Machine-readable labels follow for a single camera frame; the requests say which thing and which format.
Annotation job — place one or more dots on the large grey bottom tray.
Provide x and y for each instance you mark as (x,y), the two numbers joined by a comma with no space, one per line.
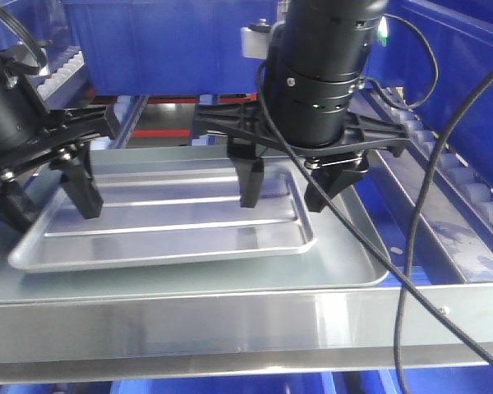
(335,260)

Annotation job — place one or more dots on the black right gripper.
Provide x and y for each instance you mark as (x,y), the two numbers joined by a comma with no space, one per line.
(343,161)

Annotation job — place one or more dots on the silver metal tray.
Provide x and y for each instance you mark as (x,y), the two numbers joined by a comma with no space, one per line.
(161,217)

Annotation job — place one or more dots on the large blue bin right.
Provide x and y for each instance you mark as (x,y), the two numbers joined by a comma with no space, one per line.
(461,36)

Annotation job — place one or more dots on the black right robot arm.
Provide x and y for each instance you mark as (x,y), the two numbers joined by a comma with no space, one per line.
(314,64)

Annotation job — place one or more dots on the steel divider rail right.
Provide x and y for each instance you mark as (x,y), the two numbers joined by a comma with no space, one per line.
(443,264)

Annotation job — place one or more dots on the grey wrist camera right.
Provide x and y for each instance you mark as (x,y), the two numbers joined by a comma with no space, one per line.
(257,37)

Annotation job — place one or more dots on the blue bin behind tray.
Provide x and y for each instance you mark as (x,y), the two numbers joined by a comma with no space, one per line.
(167,47)

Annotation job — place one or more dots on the blue bin lower right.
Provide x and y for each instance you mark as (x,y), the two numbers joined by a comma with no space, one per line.
(445,380)

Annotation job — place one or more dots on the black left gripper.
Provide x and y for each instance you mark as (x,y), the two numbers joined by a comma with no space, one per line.
(28,138)

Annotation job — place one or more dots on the far left roller track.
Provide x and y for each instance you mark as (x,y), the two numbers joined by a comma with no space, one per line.
(62,75)

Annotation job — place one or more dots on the far right roller track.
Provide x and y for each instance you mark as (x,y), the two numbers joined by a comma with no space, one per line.
(448,164)

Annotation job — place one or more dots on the red metal cart frame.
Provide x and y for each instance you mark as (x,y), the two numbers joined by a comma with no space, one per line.
(170,116)

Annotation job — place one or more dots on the roller track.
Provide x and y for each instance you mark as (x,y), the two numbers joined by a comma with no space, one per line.
(448,164)
(62,75)

